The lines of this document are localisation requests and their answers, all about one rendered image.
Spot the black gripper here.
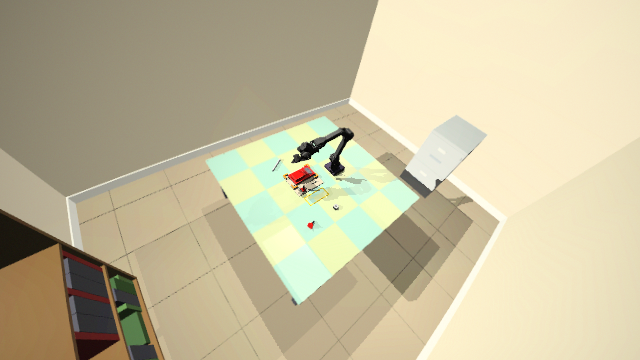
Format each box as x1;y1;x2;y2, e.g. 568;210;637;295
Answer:
291;152;311;164

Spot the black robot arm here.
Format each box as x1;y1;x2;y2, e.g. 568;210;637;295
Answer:
297;127;354;171

